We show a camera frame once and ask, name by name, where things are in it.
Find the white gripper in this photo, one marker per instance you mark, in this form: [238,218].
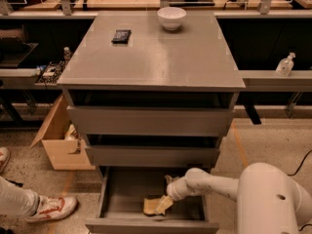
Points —
[175,189]

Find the yellow sponge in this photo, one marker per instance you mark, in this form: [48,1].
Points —
[151,207]

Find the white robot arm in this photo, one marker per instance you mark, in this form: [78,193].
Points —
[268,200]

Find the grey bottom drawer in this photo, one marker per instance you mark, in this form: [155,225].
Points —
[120,207]

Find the grey drawer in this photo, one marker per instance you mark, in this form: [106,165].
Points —
[167,157]
[151,121]
[120,207]

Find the grey middle drawer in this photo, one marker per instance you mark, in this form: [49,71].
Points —
[167,157]

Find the grey drawer cabinet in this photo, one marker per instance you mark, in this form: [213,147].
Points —
[191,68]

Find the grey top drawer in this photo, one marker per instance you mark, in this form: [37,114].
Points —
[151,121]

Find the cardboard box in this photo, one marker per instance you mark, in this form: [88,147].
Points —
[65,150]

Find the white red sneaker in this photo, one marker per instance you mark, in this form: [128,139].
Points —
[4,158]
[53,208]

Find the white trouser leg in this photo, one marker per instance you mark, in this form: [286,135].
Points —
[16,201]

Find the dark blue snack packet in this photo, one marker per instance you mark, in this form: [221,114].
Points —
[121,36]

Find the black white patterned tray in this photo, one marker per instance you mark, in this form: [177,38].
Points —
[50,73]

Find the small clear bottle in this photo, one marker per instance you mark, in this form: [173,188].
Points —
[67,54]

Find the clear pump bottle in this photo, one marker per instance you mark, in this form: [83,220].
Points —
[285,65]

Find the white bowl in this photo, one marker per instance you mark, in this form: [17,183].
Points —
[171,18]

